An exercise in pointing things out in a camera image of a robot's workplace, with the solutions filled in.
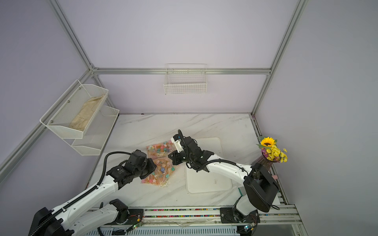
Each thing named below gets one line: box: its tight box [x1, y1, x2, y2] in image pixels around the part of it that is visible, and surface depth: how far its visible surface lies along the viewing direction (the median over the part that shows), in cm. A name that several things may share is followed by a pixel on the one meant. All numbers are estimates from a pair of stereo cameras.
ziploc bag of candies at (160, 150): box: [146, 140, 177, 159], surface depth 100 cm
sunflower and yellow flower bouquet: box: [255, 136, 288, 163], surface depth 73 cm
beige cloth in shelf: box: [68, 94, 105, 132], surface depth 81 cm
